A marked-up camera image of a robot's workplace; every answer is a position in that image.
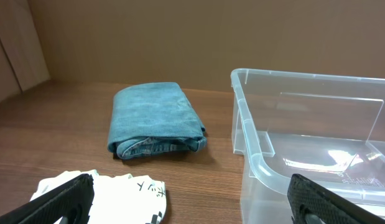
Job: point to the white printed t-shirt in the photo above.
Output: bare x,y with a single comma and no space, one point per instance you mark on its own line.
127,199

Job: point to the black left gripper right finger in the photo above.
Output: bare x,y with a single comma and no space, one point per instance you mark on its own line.
313,204

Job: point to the folded blue denim jeans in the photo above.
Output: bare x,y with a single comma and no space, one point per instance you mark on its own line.
154,118

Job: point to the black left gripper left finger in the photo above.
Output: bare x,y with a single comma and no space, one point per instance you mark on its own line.
67,203

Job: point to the clear plastic storage container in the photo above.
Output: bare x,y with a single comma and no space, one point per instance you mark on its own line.
328,128

